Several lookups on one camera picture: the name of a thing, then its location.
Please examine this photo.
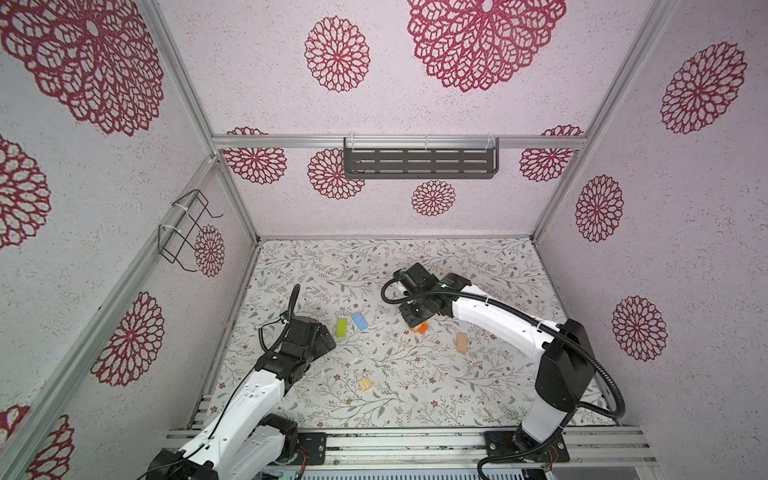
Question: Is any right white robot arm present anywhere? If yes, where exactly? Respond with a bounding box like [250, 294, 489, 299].
[380, 263, 596, 449]

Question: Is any long natural wood block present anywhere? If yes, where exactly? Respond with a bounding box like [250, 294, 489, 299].
[456, 332, 469, 354]

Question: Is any blue wood block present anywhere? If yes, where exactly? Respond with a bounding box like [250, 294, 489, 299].
[351, 312, 369, 331]

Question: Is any green wood block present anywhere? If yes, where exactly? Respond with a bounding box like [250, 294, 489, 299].
[335, 318, 348, 338]

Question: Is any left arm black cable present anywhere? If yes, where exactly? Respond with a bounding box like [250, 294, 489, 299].
[137, 283, 302, 480]

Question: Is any dark grey wall shelf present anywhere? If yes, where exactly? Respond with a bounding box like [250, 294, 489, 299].
[342, 137, 499, 180]

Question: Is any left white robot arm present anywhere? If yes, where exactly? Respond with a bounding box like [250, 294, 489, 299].
[141, 317, 336, 479]

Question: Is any black wire wall basket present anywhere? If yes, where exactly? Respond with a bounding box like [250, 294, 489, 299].
[156, 189, 226, 278]

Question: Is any red wood block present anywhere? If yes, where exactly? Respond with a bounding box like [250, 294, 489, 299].
[411, 322, 428, 334]

